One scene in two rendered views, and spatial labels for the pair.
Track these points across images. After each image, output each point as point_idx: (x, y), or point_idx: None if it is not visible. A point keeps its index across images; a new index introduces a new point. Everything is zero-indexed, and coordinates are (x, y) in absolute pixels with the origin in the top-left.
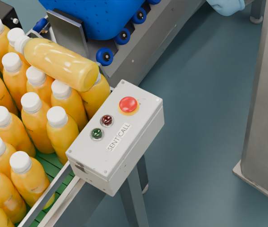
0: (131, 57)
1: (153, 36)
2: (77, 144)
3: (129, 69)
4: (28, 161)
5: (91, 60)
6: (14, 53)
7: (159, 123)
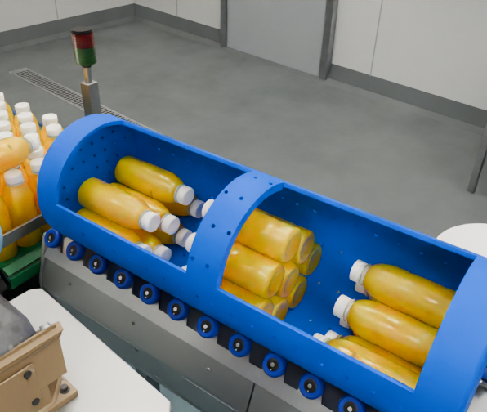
0: (71, 279)
1: (100, 305)
2: None
3: (64, 284)
4: None
5: None
6: (38, 150)
7: None
